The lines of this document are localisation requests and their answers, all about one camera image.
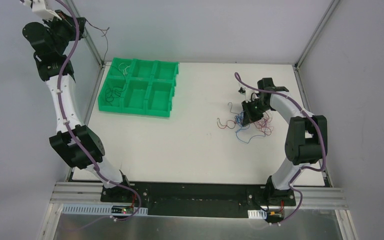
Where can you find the right controller board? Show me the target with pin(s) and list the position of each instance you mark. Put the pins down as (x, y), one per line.
(275, 216)

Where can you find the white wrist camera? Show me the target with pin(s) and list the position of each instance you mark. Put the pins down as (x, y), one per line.
(248, 93)
(42, 9)

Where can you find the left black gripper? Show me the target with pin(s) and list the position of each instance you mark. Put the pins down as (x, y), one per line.
(68, 31)

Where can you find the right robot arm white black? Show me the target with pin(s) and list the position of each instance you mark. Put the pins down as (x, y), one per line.
(305, 143)

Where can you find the aluminium frame rail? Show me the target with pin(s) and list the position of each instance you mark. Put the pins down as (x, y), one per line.
(319, 198)

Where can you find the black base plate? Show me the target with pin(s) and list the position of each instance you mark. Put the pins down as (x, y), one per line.
(186, 208)

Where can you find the green compartment tray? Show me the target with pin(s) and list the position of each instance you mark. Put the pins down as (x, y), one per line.
(139, 87)

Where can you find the white slotted cable duct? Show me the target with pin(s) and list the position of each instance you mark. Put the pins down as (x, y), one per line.
(91, 209)

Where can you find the left controller board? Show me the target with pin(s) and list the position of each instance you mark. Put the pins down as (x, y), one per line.
(119, 210)

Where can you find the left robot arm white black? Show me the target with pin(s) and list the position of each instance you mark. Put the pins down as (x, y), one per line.
(54, 42)

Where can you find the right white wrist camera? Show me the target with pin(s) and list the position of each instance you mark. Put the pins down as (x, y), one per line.
(248, 93)

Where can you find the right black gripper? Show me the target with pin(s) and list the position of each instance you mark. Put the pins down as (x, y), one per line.
(251, 112)

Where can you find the right white slotted duct piece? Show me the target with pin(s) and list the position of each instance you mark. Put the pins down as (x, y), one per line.
(257, 214)

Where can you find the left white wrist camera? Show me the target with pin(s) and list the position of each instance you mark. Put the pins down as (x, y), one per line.
(42, 9)

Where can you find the controller board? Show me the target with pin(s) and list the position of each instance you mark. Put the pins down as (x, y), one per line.
(119, 210)
(275, 216)

